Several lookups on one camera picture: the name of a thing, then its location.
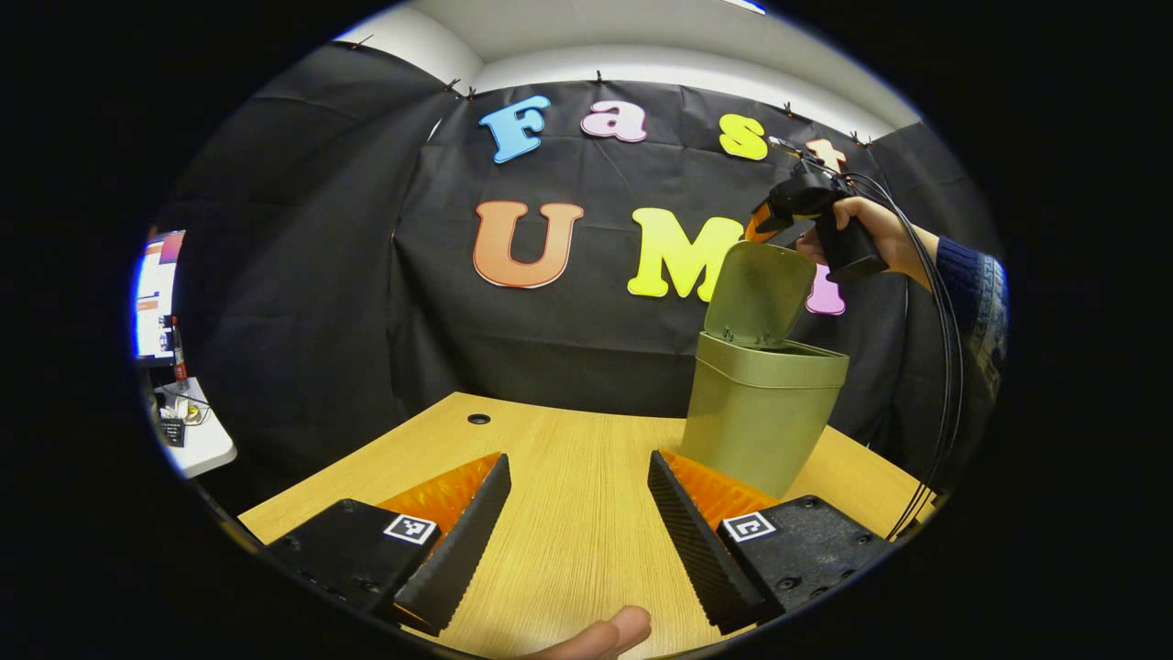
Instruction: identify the computer monitor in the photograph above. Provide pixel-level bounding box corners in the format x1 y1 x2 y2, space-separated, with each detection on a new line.
134 231 187 363

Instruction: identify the black backdrop cloth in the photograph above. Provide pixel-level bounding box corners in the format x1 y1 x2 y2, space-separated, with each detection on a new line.
151 41 1004 487

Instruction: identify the green desktop garbage bin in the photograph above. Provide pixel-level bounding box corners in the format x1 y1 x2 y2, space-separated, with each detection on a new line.
680 241 851 501

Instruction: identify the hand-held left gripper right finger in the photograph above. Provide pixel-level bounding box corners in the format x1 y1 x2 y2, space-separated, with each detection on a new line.
647 449 899 635

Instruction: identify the wooden desktop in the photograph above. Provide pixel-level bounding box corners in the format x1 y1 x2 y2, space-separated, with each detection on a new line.
238 392 937 659

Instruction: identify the white side table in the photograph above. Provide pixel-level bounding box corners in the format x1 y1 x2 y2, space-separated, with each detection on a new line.
151 376 237 479

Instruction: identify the right hand-held gripper cable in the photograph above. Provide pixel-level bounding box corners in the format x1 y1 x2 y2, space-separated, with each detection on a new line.
839 168 966 542

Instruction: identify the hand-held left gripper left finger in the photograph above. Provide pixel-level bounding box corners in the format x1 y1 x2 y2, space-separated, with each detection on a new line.
264 452 512 638

